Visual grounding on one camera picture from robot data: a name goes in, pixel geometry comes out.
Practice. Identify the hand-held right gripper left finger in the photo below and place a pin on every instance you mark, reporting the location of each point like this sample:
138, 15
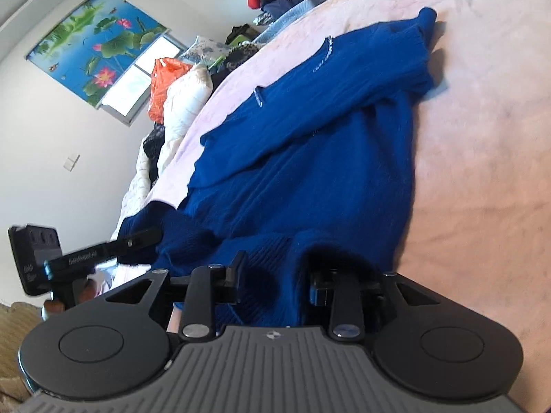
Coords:
234, 279

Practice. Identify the lotus print roller blind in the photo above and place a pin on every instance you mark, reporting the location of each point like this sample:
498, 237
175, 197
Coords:
94, 38

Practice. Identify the orange plastic bag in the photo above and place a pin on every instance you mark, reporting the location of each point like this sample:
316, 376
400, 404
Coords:
165, 86

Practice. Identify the person's left hand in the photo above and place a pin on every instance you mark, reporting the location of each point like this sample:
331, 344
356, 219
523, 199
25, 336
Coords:
91, 290

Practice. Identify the floral pillow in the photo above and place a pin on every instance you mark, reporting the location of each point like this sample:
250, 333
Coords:
204, 49

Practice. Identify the light blue quilt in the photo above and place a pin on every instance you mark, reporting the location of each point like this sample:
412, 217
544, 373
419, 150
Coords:
292, 15

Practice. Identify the window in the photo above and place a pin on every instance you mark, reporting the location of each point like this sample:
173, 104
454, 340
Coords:
137, 81

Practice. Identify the tan cloth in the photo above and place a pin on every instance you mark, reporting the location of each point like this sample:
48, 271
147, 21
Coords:
17, 344

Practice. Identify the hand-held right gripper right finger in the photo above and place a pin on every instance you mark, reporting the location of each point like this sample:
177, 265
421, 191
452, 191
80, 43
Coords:
320, 290

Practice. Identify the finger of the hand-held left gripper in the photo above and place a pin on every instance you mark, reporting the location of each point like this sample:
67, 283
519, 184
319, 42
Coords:
144, 243

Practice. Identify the blue beaded sweater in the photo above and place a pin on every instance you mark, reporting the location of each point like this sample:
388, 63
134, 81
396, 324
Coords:
301, 159

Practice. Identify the white wall switch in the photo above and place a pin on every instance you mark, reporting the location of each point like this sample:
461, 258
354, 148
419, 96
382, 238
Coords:
72, 162

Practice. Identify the fuzzy patterned dark cloth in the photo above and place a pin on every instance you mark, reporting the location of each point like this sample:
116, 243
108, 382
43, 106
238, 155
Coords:
236, 58

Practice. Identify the white patterned quilt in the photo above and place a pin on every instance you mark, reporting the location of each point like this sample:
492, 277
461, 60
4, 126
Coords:
131, 193

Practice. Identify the green and black bag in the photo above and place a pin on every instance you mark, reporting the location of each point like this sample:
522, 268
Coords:
239, 34

